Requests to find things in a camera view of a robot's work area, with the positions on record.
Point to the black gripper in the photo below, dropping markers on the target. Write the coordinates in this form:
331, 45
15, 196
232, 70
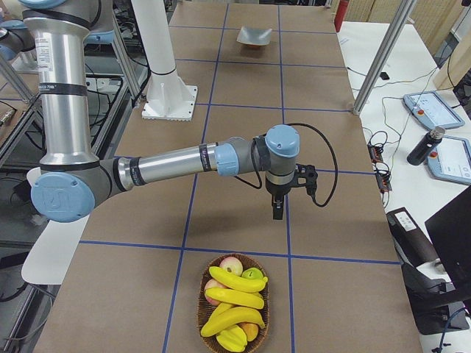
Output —
277, 190

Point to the yellow banana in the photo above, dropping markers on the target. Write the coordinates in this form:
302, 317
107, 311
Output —
221, 308
237, 283
235, 315
236, 297

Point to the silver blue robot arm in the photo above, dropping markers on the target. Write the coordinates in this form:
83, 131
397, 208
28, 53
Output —
73, 181

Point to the grey square plate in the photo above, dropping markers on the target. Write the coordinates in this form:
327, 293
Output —
256, 37

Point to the green apple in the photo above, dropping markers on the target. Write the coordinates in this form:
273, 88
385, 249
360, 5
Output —
252, 273

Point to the red apple at back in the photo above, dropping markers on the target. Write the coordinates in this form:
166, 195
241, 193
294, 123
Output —
232, 265

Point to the lower small circuit board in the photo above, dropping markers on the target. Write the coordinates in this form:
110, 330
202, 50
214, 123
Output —
383, 180

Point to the small circuit board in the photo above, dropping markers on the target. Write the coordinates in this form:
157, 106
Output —
375, 153
383, 180

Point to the upper small circuit board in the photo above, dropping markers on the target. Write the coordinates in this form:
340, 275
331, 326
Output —
375, 153

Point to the orange fruit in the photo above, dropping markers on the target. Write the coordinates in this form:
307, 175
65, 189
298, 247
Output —
251, 330

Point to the yellow starfruit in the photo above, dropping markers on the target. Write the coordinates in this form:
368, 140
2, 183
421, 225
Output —
233, 339

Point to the black water bottle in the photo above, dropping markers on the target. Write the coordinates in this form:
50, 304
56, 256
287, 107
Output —
428, 142

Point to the black monitor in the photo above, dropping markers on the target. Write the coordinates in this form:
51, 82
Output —
449, 230

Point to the near teach pendant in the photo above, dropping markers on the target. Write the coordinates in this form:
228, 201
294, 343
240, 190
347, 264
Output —
450, 160

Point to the teach pendant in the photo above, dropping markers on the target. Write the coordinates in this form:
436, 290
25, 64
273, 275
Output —
450, 160
431, 110

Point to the far teach pendant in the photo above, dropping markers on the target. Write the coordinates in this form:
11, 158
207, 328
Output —
431, 110

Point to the red fire extinguisher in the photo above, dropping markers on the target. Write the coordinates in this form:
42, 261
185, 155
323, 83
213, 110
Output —
340, 14

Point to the aluminium frame post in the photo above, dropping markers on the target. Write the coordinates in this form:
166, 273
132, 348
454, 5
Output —
390, 38

